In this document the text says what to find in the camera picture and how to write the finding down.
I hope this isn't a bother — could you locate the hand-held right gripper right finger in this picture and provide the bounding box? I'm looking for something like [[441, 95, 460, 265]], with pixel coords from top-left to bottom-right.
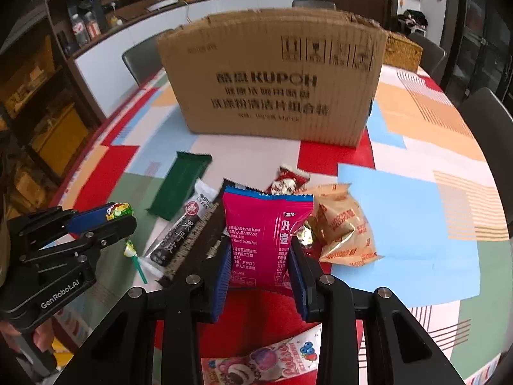
[[288, 237, 466, 385]]

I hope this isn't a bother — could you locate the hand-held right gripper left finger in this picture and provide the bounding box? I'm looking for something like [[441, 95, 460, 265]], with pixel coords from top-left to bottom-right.
[[54, 244, 233, 385]]

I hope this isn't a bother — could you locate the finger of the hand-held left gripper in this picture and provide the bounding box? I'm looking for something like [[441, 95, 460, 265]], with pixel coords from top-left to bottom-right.
[[7, 206, 113, 249], [18, 214, 138, 273]]

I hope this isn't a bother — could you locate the green lollipop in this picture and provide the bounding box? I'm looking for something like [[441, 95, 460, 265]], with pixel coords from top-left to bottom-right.
[[105, 201, 150, 286]]

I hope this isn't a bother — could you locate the pink snack packet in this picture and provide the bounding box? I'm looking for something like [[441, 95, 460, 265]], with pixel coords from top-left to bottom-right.
[[222, 184, 314, 293]]

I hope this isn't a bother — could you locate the brown cardboard box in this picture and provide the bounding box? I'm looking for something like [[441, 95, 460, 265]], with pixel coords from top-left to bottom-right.
[[156, 8, 389, 148]]

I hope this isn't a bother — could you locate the person's left hand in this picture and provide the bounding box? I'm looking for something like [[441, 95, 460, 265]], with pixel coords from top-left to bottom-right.
[[32, 321, 56, 353]]

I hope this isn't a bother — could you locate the white black long snack packet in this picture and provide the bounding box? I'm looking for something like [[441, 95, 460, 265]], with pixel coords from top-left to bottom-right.
[[143, 180, 219, 277]]

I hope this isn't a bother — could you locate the gold snack packet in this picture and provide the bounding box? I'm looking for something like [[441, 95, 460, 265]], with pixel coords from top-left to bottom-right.
[[299, 182, 383, 267]]

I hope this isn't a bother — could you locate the dark green snack bar packet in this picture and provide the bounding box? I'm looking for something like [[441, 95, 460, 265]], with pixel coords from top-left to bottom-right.
[[145, 151, 213, 221]]

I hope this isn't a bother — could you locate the yellow storage box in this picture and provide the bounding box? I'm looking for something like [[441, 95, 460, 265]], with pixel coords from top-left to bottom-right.
[[32, 104, 91, 177]]

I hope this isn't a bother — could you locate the pink white berry-print packet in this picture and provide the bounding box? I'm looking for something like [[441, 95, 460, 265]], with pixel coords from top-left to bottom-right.
[[200, 323, 323, 385]]

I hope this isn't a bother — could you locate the red white candy packet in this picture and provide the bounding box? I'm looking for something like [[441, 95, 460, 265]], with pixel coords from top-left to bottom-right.
[[268, 164, 311, 196]]

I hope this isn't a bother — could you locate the colourful patchwork tablecloth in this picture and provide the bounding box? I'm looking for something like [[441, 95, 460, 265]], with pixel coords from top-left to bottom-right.
[[56, 64, 509, 385]]

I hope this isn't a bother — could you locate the dark grey chair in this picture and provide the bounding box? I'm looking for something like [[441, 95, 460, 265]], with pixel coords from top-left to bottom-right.
[[405, 32, 447, 85], [292, 0, 336, 11], [457, 87, 513, 233], [121, 30, 177, 87]]

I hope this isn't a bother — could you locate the white sideboard cabinet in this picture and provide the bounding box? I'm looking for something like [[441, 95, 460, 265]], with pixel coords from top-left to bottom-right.
[[66, 0, 309, 125]]

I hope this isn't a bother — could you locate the clear bottle red label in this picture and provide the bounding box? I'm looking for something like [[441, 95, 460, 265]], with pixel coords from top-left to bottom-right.
[[84, 11, 102, 40], [72, 13, 91, 47]]

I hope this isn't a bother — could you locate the wicker basket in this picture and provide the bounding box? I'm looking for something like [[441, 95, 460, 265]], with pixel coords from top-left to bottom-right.
[[387, 31, 424, 72]]

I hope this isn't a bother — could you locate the dark pile of bags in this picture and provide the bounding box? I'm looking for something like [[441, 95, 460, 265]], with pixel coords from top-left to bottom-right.
[[397, 8, 429, 35]]

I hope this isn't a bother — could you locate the glass door cabinet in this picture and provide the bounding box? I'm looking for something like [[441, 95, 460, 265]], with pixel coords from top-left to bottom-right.
[[441, 0, 513, 101]]

